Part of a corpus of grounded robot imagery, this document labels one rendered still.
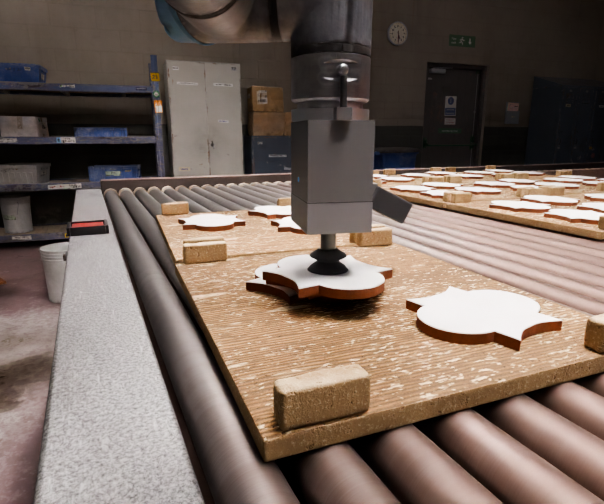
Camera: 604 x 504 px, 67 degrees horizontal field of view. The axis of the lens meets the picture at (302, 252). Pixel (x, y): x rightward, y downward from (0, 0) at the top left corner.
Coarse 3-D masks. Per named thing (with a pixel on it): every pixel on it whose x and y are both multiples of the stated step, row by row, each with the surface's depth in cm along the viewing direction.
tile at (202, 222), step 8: (192, 216) 94; (200, 216) 94; (208, 216) 94; (216, 216) 94; (224, 216) 94; (232, 216) 94; (184, 224) 85; (192, 224) 86; (200, 224) 85; (208, 224) 85; (216, 224) 85; (224, 224) 85; (232, 224) 86; (240, 224) 89
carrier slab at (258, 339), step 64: (256, 256) 66; (384, 256) 66; (256, 320) 43; (320, 320) 43; (384, 320) 43; (576, 320) 43; (256, 384) 32; (384, 384) 32; (448, 384) 32; (512, 384) 33
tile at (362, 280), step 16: (304, 256) 54; (272, 272) 47; (288, 272) 47; (304, 272) 47; (352, 272) 47; (368, 272) 47; (384, 272) 48; (304, 288) 43; (320, 288) 44; (336, 288) 43; (352, 288) 42; (368, 288) 43
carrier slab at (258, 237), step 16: (160, 224) 91; (176, 224) 91; (256, 224) 91; (176, 240) 77; (224, 240) 77; (240, 240) 77; (256, 240) 77; (272, 240) 77; (288, 240) 77; (304, 240) 77; (336, 240) 77; (176, 256) 66; (240, 256) 68
